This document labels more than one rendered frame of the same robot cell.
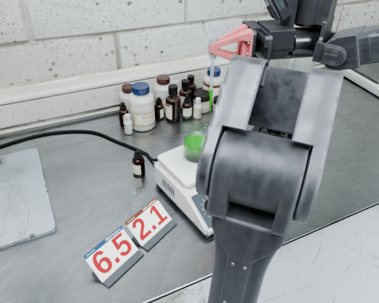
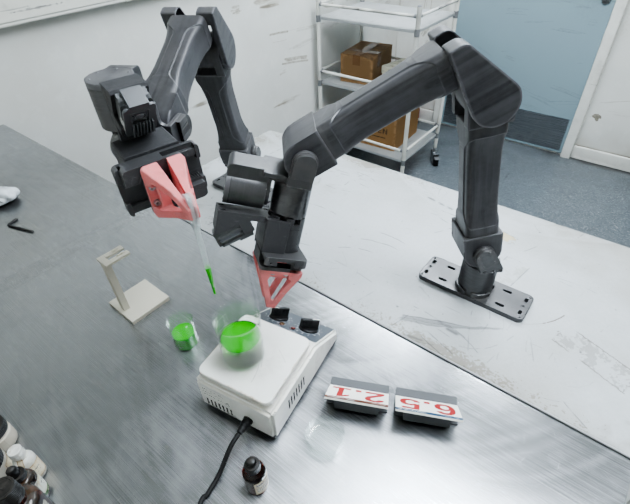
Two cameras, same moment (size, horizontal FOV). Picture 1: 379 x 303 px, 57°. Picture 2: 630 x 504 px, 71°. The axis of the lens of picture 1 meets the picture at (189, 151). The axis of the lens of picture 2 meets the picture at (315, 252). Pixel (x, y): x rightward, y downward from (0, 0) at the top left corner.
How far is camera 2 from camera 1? 0.76 m
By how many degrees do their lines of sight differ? 81
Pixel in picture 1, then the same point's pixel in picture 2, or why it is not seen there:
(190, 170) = (279, 348)
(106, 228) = (391, 456)
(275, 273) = (339, 281)
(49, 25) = not seen: outside the picture
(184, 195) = (316, 349)
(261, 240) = not seen: hidden behind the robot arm
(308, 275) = (326, 263)
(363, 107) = not seen: outside the picture
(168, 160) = (272, 383)
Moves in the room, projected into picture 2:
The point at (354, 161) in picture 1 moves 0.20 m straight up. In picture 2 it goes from (140, 253) to (108, 172)
